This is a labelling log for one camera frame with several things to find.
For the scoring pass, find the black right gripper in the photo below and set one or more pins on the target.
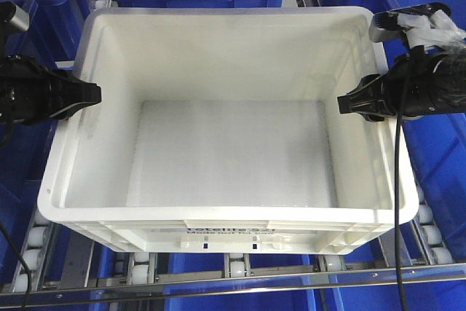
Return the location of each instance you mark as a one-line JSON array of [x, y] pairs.
[[419, 86]]

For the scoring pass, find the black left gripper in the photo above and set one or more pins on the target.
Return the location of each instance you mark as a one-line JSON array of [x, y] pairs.
[[32, 93]]

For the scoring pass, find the white plastic tote bin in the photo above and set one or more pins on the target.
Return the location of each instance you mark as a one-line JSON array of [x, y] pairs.
[[219, 131]]

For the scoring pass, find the blue bin right near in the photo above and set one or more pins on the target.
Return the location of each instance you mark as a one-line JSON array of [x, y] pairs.
[[436, 145]]

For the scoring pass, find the front right roller track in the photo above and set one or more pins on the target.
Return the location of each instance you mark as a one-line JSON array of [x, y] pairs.
[[428, 234]]

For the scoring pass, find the roller track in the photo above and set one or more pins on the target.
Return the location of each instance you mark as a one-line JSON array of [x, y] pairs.
[[428, 234], [36, 246]]

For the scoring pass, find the front left roller track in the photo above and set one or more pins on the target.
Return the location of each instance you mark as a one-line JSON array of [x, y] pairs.
[[36, 246]]

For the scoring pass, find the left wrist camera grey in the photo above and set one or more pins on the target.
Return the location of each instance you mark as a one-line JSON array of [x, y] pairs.
[[13, 19]]

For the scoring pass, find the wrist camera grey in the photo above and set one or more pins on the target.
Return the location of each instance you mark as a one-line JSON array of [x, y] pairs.
[[428, 25], [13, 19]]

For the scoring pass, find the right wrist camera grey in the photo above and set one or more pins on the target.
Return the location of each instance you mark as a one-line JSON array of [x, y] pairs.
[[428, 25]]

